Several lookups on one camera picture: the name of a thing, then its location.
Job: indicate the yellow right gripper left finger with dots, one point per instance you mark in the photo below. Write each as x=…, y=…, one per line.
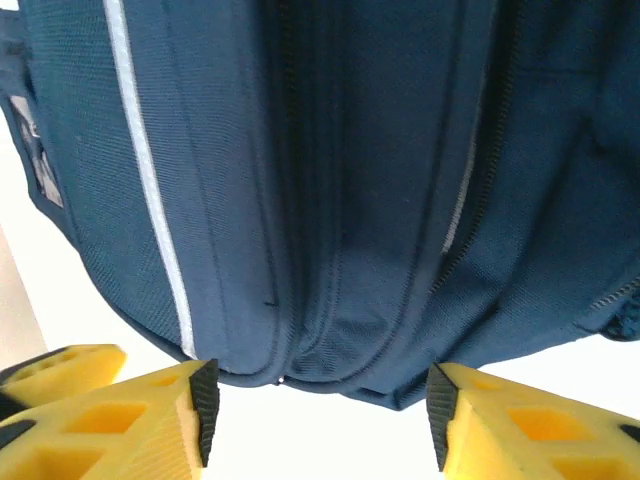
x=100, y=440

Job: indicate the navy blue backpack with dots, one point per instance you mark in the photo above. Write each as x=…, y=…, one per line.
x=350, y=200

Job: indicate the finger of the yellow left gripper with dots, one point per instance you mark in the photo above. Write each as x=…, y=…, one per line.
x=65, y=370

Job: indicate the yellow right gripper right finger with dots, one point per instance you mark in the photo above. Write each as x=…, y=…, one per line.
x=525, y=440

